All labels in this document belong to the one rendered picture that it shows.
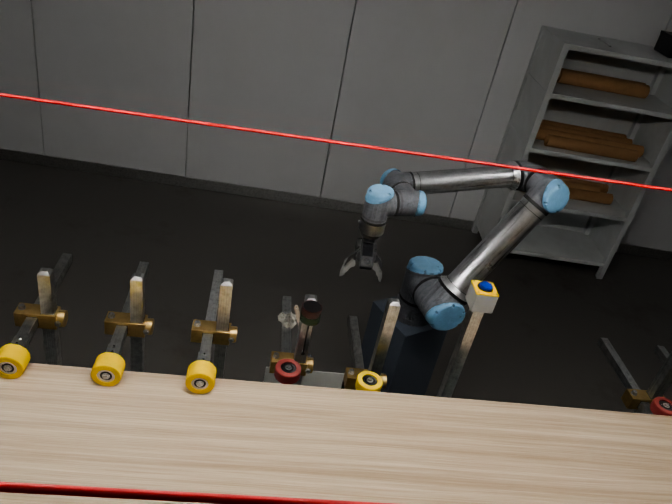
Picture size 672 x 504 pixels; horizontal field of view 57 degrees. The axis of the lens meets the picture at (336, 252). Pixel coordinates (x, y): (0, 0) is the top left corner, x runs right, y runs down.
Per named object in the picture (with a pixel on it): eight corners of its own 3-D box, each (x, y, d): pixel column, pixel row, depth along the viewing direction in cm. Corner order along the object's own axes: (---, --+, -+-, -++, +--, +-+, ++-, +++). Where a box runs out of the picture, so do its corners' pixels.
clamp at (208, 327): (192, 330, 190) (193, 317, 187) (236, 334, 192) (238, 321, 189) (190, 343, 185) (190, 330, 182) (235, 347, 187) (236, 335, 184)
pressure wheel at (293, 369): (271, 382, 194) (275, 355, 188) (296, 384, 195) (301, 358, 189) (270, 401, 187) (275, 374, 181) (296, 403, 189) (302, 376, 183)
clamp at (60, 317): (21, 314, 182) (20, 300, 180) (69, 318, 184) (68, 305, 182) (14, 327, 177) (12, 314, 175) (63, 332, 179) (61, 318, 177)
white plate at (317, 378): (262, 387, 205) (265, 365, 199) (339, 394, 208) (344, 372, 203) (262, 389, 204) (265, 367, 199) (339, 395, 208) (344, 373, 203)
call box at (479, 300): (464, 299, 190) (471, 279, 186) (485, 301, 191) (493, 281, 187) (469, 313, 184) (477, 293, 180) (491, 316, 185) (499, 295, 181)
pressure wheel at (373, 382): (345, 404, 192) (352, 377, 186) (360, 391, 198) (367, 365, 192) (365, 418, 188) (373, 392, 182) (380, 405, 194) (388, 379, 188)
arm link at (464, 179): (537, 153, 244) (379, 164, 225) (555, 167, 234) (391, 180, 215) (530, 179, 251) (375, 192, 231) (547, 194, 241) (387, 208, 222)
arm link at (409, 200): (419, 182, 219) (387, 181, 215) (432, 198, 210) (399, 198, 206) (412, 205, 224) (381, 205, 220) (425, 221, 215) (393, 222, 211)
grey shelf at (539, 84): (471, 230, 476) (541, 25, 393) (580, 246, 485) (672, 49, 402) (483, 262, 438) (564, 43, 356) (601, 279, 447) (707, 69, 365)
